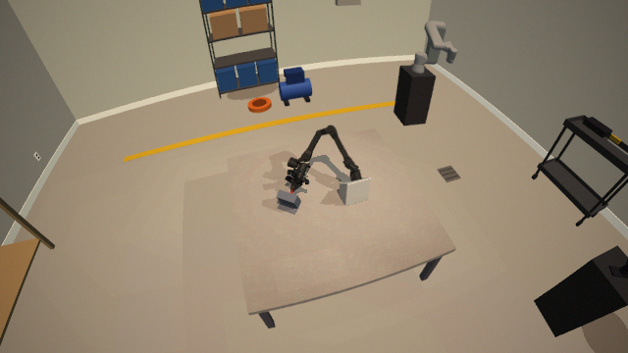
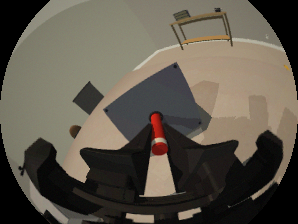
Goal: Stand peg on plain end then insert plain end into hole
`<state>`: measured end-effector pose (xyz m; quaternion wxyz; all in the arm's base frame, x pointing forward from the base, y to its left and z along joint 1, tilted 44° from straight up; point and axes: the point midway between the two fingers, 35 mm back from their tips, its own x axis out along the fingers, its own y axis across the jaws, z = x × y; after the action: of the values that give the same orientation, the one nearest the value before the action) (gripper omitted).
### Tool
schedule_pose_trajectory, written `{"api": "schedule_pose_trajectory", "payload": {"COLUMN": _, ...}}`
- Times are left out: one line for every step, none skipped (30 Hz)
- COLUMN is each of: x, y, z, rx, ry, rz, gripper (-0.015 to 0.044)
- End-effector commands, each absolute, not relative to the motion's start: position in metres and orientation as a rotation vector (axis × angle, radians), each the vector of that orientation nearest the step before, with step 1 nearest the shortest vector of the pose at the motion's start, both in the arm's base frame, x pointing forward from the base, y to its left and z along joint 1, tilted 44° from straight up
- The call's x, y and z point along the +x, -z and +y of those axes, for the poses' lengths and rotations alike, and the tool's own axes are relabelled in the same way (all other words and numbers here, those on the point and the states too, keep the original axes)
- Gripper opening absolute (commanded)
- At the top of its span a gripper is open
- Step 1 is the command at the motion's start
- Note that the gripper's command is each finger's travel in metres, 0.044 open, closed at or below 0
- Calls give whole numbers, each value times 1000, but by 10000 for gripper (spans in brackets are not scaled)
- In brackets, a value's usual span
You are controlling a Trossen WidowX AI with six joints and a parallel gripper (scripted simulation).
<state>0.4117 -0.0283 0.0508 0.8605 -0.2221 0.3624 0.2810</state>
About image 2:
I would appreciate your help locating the red peg with white band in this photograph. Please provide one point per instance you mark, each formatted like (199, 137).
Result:
(159, 145)

